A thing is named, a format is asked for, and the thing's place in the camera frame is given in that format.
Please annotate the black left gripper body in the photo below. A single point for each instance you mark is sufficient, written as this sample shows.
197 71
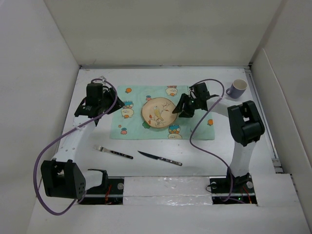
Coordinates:
107 100

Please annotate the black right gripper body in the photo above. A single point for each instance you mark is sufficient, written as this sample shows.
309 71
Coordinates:
190 105

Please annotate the beige bird pattern plate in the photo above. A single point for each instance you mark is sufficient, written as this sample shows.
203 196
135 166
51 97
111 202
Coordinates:
158 112

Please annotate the purple ceramic mug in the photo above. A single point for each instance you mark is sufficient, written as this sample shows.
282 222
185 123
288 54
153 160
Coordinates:
237 88

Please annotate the fork with black handle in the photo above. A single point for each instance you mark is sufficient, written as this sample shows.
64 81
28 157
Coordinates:
105 150

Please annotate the knife with black handle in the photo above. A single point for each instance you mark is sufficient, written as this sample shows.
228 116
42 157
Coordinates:
161 158

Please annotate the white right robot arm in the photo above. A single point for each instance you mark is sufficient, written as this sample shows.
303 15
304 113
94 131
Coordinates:
246 125

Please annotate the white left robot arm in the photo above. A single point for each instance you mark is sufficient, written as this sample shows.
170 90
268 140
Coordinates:
61 175

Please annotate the silver foil tape strip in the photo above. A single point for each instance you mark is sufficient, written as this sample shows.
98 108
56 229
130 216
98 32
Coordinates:
166 190

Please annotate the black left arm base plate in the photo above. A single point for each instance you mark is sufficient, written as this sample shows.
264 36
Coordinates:
112 194

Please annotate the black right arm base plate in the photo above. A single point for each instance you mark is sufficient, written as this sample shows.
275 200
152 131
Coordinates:
222 192

